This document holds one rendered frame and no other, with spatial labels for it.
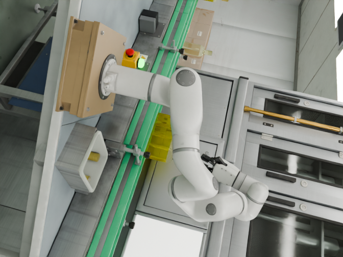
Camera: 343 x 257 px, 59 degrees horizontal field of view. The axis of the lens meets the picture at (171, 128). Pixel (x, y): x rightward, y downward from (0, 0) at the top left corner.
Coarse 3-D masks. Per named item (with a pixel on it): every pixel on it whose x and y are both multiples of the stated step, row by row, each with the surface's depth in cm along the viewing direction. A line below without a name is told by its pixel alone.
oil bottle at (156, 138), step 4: (152, 132) 142; (152, 136) 141; (156, 136) 141; (160, 136) 141; (164, 136) 141; (168, 136) 142; (152, 140) 140; (156, 140) 140; (160, 140) 140; (164, 140) 140; (168, 140) 140; (172, 140) 140; (156, 144) 140; (160, 144) 140; (164, 144) 139; (168, 144) 139; (172, 144) 139; (172, 148) 140
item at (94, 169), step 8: (96, 136) 105; (96, 144) 116; (104, 144) 116; (88, 152) 102; (96, 152) 123; (104, 152) 121; (88, 160) 123; (104, 160) 123; (80, 168) 99; (88, 168) 121; (96, 168) 121; (96, 176) 120; (88, 184) 109; (96, 184) 119
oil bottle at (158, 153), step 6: (150, 144) 139; (150, 150) 138; (156, 150) 138; (162, 150) 138; (168, 150) 138; (150, 156) 139; (156, 156) 137; (162, 156) 136; (168, 156) 137; (168, 162) 140
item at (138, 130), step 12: (180, 0) 175; (192, 0) 176; (180, 12) 170; (180, 24) 165; (168, 36) 160; (180, 36) 160; (156, 60) 151; (168, 60) 151; (156, 72) 147; (144, 108) 136; (132, 120) 132; (144, 120) 132; (132, 132) 129; (144, 132) 129; (132, 144) 127
